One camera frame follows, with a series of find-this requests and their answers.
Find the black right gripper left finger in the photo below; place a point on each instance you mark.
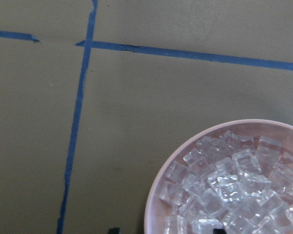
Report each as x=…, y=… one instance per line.
x=114, y=230

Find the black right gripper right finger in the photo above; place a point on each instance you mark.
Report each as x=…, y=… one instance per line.
x=218, y=231

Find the pink bowl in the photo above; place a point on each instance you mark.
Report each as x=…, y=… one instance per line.
x=156, y=210

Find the pile of clear ice cubes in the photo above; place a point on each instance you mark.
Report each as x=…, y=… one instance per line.
x=234, y=183

